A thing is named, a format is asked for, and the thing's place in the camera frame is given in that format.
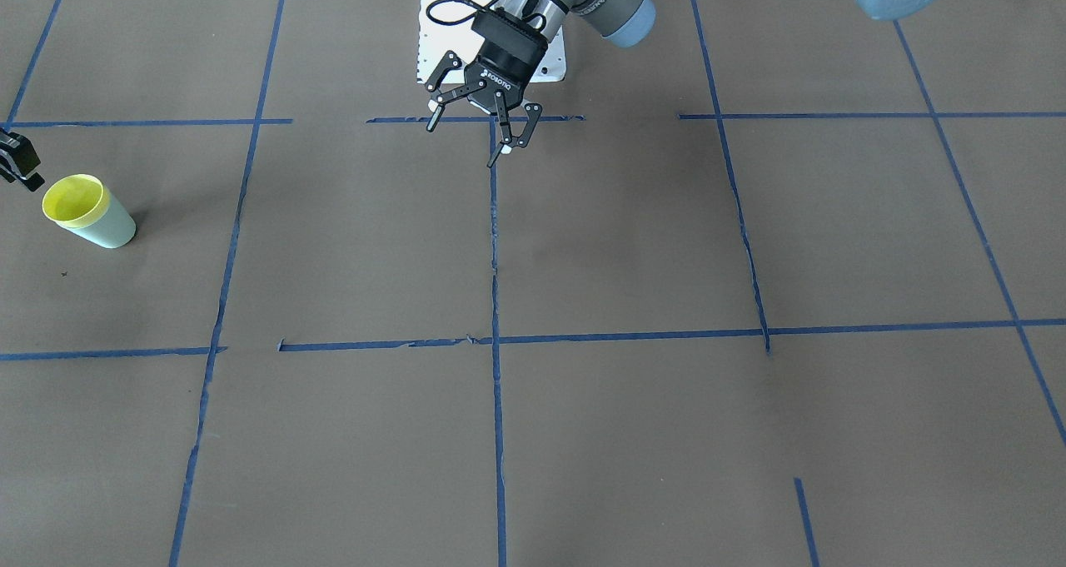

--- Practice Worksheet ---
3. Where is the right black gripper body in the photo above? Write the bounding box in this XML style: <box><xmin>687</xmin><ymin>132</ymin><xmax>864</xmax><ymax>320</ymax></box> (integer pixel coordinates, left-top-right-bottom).
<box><xmin>464</xmin><ymin>9</ymin><xmax>549</xmax><ymax>115</ymax></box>

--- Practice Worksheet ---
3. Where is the yellow paper cup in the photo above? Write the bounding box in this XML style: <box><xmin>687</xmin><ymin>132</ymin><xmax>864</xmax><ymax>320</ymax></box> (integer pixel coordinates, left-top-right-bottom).
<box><xmin>42</xmin><ymin>175</ymin><xmax>113</xmax><ymax>229</ymax></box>

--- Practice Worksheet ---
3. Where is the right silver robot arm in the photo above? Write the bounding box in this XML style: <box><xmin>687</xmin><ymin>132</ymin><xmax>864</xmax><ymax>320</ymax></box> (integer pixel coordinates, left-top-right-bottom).
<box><xmin>421</xmin><ymin>0</ymin><xmax>656</xmax><ymax>167</ymax></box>

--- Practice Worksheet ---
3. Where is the green paper cup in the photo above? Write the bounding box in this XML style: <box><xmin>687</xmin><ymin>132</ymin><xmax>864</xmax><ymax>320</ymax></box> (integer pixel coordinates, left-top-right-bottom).
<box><xmin>61</xmin><ymin>196</ymin><xmax>138</xmax><ymax>249</ymax></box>

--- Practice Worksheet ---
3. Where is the brown paper table cover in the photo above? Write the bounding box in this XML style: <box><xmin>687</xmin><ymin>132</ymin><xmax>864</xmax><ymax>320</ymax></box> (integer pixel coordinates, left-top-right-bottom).
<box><xmin>2</xmin><ymin>0</ymin><xmax>1064</xmax><ymax>566</ymax></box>

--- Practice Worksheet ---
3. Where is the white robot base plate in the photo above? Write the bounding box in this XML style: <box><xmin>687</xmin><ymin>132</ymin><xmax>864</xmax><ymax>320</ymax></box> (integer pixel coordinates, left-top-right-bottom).
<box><xmin>416</xmin><ymin>0</ymin><xmax>567</xmax><ymax>84</ymax></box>

